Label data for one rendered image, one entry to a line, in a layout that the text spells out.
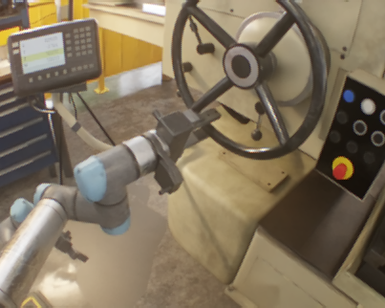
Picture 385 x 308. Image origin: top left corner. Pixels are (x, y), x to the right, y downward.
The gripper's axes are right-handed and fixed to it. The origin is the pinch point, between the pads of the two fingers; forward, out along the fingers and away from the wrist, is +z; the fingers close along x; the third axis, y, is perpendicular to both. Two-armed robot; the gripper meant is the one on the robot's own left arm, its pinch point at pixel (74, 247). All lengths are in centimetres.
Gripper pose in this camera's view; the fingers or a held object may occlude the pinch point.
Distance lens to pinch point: 110.9
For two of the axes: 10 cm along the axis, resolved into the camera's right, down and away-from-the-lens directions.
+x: -7.3, -3.6, 5.9
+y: 6.2, -7.1, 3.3
